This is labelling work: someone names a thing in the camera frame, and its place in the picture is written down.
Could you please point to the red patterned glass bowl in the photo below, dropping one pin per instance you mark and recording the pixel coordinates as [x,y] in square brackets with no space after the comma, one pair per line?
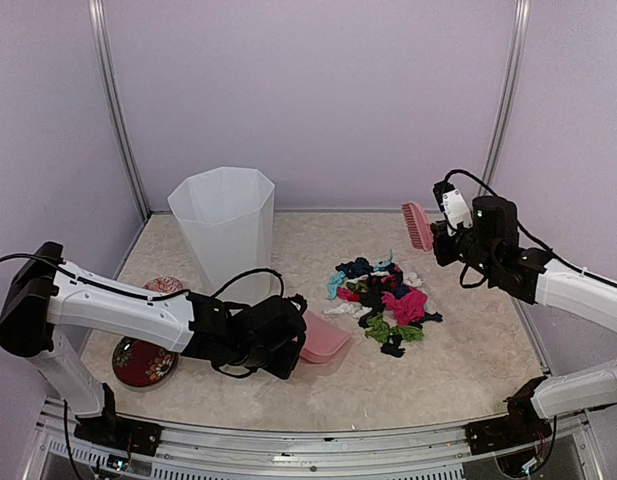
[164,285]

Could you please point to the black paper scrap right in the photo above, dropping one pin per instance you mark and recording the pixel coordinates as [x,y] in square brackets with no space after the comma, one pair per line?
[392,346]

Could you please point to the red floral lacquer bowl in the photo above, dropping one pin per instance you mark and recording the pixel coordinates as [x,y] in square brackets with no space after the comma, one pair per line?
[140,364]

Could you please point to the pile of coloured paper scraps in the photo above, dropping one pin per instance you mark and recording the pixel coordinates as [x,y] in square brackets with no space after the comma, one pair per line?
[395,294]

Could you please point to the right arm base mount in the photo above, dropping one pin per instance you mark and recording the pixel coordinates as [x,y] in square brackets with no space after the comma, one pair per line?
[519,426]

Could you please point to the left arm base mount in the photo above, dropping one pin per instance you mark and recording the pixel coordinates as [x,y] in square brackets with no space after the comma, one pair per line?
[108,429]

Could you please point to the pink plastic dustpan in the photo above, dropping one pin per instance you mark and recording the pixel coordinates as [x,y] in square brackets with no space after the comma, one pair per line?
[323,339]

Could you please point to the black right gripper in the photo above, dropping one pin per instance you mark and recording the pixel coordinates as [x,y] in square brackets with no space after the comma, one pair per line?
[444,254]

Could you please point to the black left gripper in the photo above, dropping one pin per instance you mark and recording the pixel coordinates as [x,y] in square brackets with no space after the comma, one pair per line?
[284,368]

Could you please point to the aluminium front rail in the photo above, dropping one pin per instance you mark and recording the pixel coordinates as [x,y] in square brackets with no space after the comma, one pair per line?
[195,452]

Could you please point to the pink hand brush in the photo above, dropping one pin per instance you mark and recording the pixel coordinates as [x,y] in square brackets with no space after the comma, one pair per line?
[418,226]

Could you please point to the green paper scrap near dustpan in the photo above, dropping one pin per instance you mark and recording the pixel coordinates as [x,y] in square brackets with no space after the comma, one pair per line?
[378,329]

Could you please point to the translucent white plastic bin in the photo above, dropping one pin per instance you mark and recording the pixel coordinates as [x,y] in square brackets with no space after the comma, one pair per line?
[226,217]

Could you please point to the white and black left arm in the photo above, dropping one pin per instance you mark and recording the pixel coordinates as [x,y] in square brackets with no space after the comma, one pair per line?
[49,292]

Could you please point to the navy paper scrap far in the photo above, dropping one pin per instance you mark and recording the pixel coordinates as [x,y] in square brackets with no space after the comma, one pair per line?
[355,268]

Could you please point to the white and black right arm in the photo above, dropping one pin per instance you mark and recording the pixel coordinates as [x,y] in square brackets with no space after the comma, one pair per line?
[483,235]

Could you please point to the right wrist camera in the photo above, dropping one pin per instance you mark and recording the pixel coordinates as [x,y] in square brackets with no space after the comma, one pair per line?
[453,206]

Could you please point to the light blue paper scrap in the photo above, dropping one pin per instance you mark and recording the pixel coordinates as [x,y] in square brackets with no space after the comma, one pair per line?
[334,284]

